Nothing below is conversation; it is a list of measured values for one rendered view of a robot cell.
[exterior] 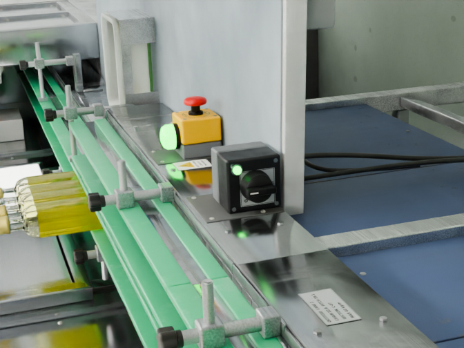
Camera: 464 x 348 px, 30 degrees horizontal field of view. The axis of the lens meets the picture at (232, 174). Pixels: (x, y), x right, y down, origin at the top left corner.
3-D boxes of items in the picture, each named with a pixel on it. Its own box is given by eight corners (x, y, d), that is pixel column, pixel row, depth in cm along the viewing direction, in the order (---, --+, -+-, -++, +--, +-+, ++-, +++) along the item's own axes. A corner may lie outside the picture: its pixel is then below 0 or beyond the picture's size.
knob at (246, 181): (270, 197, 123) (278, 205, 120) (240, 202, 122) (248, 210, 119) (269, 167, 122) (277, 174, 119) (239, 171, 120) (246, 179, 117)
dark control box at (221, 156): (265, 190, 131) (212, 197, 129) (264, 139, 129) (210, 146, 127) (285, 207, 124) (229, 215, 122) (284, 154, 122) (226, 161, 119)
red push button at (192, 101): (181, 114, 151) (180, 96, 150) (204, 112, 153) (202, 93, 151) (188, 120, 148) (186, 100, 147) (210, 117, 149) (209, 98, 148)
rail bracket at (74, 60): (100, 92, 255) (23, 101, 249) (95, 36, 250) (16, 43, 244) (103, 96, 251) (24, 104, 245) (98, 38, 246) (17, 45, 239)
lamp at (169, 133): (175, 145, 153) (158, 147, 152) (173, 120, 151) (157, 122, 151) (181, 151, 149) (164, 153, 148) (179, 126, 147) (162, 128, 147)
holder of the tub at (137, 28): (146, 121, 213) (114, 125, 211) (138, 8, 205) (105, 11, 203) (162, 138, 198) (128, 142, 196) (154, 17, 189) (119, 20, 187)
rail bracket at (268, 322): (274, 322, 95) (155, 345, 91) (272, 261, 93) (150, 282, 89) (287, 339, 91) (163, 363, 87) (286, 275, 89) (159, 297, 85)
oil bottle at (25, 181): (113, 189, 191) (14, 202, 185) (111, 164, 190) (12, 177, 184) (118, 197, 186) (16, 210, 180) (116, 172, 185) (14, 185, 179)
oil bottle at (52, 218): (129, 215, 176) (22, 230, 170) (127, 189, 174) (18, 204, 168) (134, 225, 171) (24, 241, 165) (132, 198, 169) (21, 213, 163)
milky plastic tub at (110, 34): (142, 100, 212) (107, 104, 209) (135, 7, 205) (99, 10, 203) (159, 116, 196) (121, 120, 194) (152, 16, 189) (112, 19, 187)
